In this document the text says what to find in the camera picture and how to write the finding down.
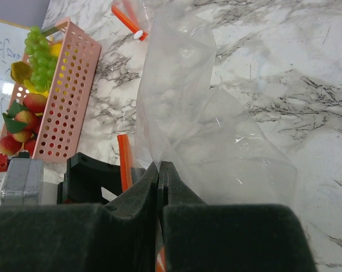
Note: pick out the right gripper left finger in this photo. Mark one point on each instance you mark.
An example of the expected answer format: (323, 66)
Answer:
(119, 236)

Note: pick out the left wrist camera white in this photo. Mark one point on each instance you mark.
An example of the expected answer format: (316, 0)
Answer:
(22, 182)

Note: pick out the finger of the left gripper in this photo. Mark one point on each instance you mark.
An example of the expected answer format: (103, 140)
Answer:
(85, 178)

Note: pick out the small whiteboard wooden frame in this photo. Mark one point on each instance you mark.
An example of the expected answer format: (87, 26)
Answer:
(11, 50)

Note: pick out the yellow fake banana bunch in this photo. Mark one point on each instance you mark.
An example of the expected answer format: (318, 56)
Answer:
(55, 50)

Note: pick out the red fake berry bunch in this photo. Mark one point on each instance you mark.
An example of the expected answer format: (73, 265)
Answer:
(22, 123)

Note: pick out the zip bag with yellow fruit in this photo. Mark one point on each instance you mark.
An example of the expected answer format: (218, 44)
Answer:
(135, 15)

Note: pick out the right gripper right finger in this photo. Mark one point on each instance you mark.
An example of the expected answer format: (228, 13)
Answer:
(251, 237)

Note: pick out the zip bag with berries grapes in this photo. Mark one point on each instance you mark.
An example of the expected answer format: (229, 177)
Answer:
(217, 148)

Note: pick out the yellow fake mango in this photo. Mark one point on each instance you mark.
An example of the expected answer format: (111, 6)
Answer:
(20, 71)

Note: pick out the pink plastic basket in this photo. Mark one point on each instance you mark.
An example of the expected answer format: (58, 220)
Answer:
(68, 95)

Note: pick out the green fake grape bunch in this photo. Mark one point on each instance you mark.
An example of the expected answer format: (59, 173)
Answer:
(41, 61)

